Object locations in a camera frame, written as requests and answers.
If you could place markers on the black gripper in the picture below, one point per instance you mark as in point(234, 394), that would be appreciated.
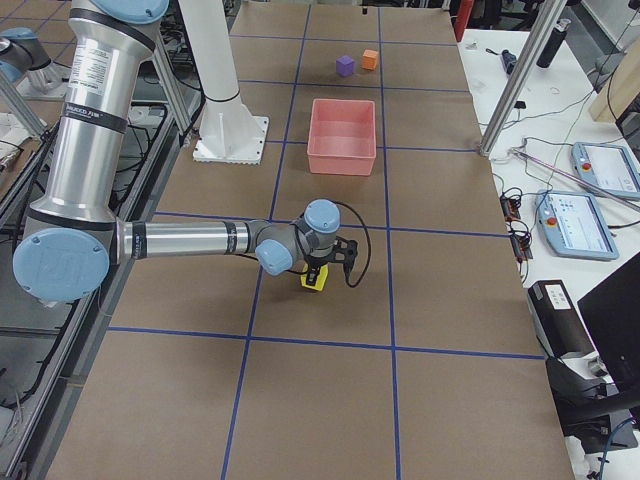
point(315, 262)

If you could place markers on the yellow foam block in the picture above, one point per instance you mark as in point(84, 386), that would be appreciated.
point(320, 281)

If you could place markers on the purple foam block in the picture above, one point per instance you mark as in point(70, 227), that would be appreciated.
point(345, 66)

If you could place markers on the orange foam block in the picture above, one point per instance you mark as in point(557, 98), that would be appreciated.
point(369, 59)

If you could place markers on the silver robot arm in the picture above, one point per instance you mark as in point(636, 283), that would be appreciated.
point(23, 56)
point(71, 236)

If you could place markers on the pink plastic bin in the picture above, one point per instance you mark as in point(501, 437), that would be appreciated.
point(342, 137)

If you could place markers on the small circuit board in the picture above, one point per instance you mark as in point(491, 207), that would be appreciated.
point(511, 208)

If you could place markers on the black box with label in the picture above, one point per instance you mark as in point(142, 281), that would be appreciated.
point(556, 320)

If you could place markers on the near teach pendant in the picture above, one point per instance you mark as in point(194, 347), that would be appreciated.
point(574, 227)

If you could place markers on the teach pendant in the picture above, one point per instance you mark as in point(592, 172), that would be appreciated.
point(609, 167)
point(574, 227)

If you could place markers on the black monitor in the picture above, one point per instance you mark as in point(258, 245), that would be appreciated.
point(610, 312)

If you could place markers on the far teach pendant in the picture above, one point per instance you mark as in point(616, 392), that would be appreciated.
point(609, 167)

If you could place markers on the black water bottle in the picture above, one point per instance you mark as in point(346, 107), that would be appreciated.
point(557, 36)

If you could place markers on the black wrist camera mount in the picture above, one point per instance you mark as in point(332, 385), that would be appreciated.
point(344, 252)

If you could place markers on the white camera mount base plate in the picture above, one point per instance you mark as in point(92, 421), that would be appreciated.
point(225, 139)

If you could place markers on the white camera stand pole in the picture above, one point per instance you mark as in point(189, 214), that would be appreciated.
point(207, 30)

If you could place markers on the grey aluminium frame post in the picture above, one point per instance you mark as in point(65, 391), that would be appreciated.
point(535, 43)

